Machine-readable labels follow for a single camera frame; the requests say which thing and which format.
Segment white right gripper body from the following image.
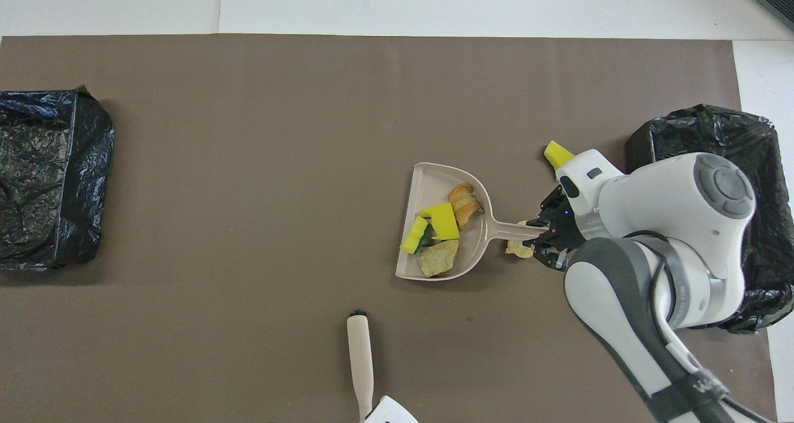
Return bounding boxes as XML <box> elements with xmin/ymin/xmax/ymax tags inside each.
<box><xmin>556</xmin><ymin>149</ymin><xmax>623</xmax><ymax>241</ymax></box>

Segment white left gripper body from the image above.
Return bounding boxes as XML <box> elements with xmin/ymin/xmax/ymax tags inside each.
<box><xmin>365</xmin><ymin>396</ymin><xmax>419</xmax><ymax>423</ymax></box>

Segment pale yellow sponge chunk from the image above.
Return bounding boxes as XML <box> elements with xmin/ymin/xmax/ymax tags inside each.
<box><xmin>505</xmin><ymin>220</ymin><xmax>538</xmax><ymax>260</ymax></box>

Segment yellow sponge wedge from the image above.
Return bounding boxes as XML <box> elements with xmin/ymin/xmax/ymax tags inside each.
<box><xmin>543</xmin><ymin>140</ymin><xmax>575</xmax><ymax>172</ymax></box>

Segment beige hand brush black bristles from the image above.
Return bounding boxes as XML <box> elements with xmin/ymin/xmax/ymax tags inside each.
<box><xmin>346</xmin><ymin>311</ymin><xmax>376</xmax><ymax>423</ymax></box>

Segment orange striped curled sponge piece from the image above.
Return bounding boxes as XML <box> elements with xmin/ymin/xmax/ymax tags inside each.
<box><xmin>447</xmin><ymin>183</ymin><xmax>485</xmax><ymax>230</ymax></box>

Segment notched yellow sponge piece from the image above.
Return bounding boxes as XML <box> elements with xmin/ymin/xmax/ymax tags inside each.
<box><xmin>419</xmin><ymin>202</ymin><xmax>461</xmax><ymax>241</ymax></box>

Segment beige green sponge chunk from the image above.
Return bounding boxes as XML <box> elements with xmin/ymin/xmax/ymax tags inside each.
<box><xmin>416</xmin><ymin>239</ymin><xmax>460</xmax><ymax>278</ymax></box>

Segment beige plastic dustpan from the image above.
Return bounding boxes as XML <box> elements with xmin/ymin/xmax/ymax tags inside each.
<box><xmin>395</xmin><ymin>162</ymin><xmax>550</xmax><ymax>282</ymax></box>

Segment yellow and green sponge piece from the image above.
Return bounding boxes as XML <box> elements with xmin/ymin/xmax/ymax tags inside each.
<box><xmin>399</xmin><ymin>215</ymin><xmax>435</xmax><ymax>255</ymax></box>

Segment black bag lined bin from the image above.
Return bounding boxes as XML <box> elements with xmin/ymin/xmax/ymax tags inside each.
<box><xmin>0</xmin><ymin>86</ymin><xmax>115</xmax><ymax>272</ymax></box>
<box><xmin>624</xmin><ymin>104</ymin><xmax>794</xmax><ymax>335</ymax></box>

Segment brown paper table mat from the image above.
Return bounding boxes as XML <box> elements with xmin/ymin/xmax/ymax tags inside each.
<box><xmin>0</xmin><ymin>34</ymin><xmax>778</xmax><ymax>423</ymax></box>

